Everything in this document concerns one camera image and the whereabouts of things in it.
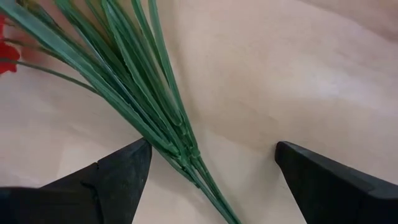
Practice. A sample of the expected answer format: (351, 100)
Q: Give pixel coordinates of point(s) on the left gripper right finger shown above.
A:
(342, 196)

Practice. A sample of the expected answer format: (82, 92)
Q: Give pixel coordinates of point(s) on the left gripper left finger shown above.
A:
(93, 193)

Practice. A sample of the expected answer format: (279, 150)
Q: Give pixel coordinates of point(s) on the red artificial flower bunch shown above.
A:
(133, 77)

